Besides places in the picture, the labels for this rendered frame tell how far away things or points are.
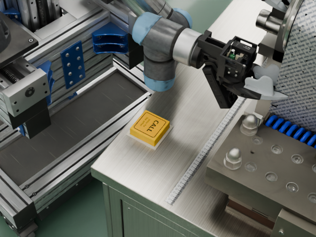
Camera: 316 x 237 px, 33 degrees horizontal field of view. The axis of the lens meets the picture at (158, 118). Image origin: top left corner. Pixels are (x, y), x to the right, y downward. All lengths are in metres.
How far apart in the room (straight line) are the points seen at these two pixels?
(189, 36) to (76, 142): 1.09
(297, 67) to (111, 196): 0.52
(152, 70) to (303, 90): 0.35
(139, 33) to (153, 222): 0.43
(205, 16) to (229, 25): 1.44
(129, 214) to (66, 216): 0.93
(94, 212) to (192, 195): 1.06
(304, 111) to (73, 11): 0.99
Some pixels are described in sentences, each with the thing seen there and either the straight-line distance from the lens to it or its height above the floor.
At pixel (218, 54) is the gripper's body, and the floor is 1.15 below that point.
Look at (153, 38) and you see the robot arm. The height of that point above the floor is 1.13.
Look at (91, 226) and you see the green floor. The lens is 2.18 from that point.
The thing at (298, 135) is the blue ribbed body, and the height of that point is 1.04.
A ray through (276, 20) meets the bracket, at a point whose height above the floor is 1.19.
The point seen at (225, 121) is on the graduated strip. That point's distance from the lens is 1.32.
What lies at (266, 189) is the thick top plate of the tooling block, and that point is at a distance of 1.07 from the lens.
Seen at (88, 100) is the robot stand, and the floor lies 0.21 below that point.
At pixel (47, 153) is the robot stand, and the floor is 0.21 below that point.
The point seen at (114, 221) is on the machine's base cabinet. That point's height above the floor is 0.70.
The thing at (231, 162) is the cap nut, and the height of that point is 1.05.
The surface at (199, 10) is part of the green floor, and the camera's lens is 3.04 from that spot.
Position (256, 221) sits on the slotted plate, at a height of 0.91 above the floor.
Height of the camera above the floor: 1.91
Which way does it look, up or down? 51 degrees down
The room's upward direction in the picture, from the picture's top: 2 degrees clockwise
